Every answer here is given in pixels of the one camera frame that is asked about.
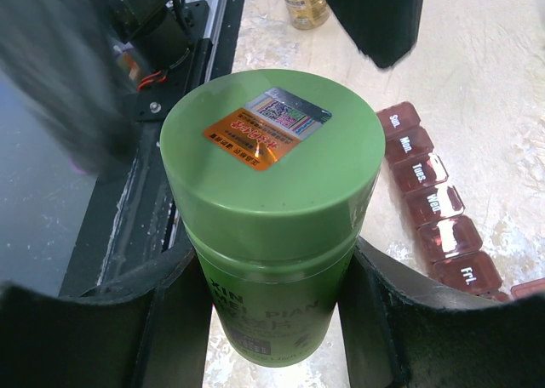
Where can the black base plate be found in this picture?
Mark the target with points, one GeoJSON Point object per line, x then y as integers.
{"type": "Point", "coordinates": [129, 219]}

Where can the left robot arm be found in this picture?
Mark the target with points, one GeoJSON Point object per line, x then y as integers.
{"type": "Point", "coordinates": [157, 28]}

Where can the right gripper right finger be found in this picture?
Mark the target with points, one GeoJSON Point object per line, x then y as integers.
{"type": "Point", "coordinates": [402, 329]}

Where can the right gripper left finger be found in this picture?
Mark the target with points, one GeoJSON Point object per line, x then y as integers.
{"type": "Point", "coordinates": [146, 328]}

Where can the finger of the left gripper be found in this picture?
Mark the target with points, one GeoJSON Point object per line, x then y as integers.
{"type": "Point", "coordinates": [59, 56]}
{"type": "Point", "coordinates": [383, 30]}

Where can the clear amber pill jar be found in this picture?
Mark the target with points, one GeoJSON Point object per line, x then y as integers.
{"type": "Point", "coordinates": [307, 14]}

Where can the green pill bottle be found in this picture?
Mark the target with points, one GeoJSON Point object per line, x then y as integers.
{"type": "Point", "coordinates": [272, 172]}

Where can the red weekly pill organizer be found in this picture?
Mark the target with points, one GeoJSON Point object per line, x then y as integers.
{"type": "Point", "coordinates": [448, 241]}

